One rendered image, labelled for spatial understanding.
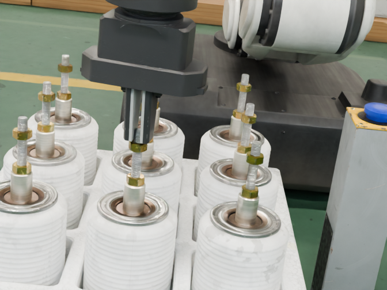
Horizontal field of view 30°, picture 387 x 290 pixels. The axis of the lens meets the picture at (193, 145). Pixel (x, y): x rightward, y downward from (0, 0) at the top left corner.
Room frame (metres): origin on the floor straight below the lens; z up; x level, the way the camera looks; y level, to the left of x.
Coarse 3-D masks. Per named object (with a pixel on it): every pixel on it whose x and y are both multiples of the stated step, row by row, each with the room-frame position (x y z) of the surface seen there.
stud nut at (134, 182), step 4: (128, 176) 0.67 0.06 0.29; (128, 180) 0.67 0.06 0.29; (132, 180) 0.67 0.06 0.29; (136, 180) 0.67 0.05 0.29; (140, 180) 0.67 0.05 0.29; (144, 180) 0.67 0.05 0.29; (128, 184) 0.67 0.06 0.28; (132, 184) 0.67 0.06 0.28; (136, 184) 0.67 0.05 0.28; (140, 184) 0.67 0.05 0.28
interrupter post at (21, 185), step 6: (12, 174) 0.66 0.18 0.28; (18, 174) 0.66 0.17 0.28; (24, 174) 0.66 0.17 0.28; (30, 174) 0.67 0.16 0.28; (12, 180) 0.66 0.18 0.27; (18, 180) 0.66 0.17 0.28; (24, 180) 0.66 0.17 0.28; (30, 180) 0.67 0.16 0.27; (12, 186) 0.66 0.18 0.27; (18, 186) 0.66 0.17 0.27; (24, 186) 0.66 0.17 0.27; (30, 186) 0.67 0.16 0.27; (12, 192) 0.66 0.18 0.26; (18, 192) 0.66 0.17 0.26; (24, 192) 0.66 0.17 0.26; (30, 192) 0.67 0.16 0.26; (12, 198) 0.66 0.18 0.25; (18, 198) 0.66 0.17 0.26; (24, 198) 0.66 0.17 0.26; (30, 198) 0.67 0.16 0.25
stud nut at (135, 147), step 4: (132, 140) 0.68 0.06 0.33; (128, 144) 0.68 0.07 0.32; (132, 144) 0.67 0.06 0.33; (136, 144) 0.67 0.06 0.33; (140, 144) 0.67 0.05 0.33; (144, 144) 0.67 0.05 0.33; (132, 148) 0.67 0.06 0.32; (136, 148) 0.67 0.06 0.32; (140, 148) 0.66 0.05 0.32; (144, 148) 0.67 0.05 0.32
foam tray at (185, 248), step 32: (96, 160) 0.96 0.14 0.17; (192, 160) 0.98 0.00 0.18; (96, 192) 0.84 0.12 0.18; (192, 192) 0.87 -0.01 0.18; (192, 224) 0.79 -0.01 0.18; (288, 224) 0.81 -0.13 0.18; (192, 256) 0.72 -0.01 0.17; (288, 256) 0.74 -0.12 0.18; (0, 288) 0.61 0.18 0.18; (32, 288) 0.61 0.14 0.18; (64, 288) 0.62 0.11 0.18; (288, 288) 0.67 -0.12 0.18
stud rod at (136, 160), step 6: (138, 132) 0.67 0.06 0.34; (138, 138) 0.67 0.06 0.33; (132, 156) 0.67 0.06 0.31; (138, 156) 0.67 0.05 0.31; (132, 162) 0.67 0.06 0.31; (138, 162) 0.67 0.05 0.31; (132, 168) 0.67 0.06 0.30; (138, 168) 0.67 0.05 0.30; (132, 174) 0.67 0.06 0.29; (138, 174) 0.67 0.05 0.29
